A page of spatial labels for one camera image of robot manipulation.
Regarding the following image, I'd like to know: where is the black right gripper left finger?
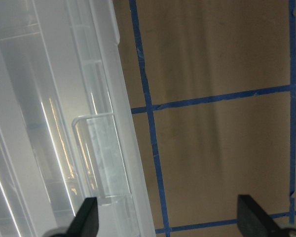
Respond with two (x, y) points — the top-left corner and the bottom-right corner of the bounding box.
(65, 197), (99, 237)

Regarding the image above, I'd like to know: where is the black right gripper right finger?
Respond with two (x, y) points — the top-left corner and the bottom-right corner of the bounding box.
(237, 195), (296, 237)

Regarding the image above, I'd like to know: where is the clear plastic box lid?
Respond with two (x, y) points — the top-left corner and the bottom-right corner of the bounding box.
(0, 0), (155, 237)

